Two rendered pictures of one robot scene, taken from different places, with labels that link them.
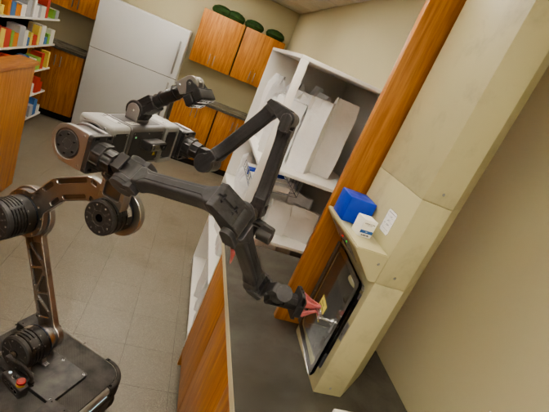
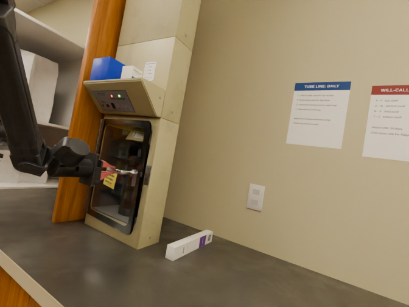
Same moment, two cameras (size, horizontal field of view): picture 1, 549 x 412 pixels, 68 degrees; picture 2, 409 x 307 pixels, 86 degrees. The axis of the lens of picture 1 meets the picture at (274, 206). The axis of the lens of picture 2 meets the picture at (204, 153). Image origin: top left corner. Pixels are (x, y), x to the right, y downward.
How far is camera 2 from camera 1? 78 cm
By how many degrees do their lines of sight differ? 47
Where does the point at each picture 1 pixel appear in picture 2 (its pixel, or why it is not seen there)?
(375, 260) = (157, 93)
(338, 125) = (44, 77)
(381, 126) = (106, 13)
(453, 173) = (187, 17)
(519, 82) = not seen: outside the picture
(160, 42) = not seen: outside the picture
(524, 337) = (248, 131)
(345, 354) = (154, 197)
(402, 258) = (173, 92)
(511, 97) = not seen: outside the picture
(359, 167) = (98, 50)
